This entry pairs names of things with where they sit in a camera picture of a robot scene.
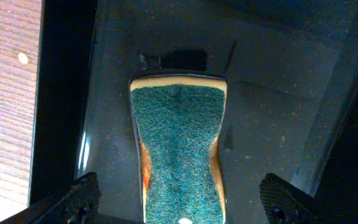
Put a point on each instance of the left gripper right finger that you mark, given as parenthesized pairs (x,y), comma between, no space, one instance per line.
(285,204)

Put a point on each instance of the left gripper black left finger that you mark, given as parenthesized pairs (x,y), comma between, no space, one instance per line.
(75,203)

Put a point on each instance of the green and yellow sponge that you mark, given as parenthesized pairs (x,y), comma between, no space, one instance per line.
(178,119)

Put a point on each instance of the black rectangular tray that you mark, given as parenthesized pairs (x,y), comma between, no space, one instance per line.
(291,109)

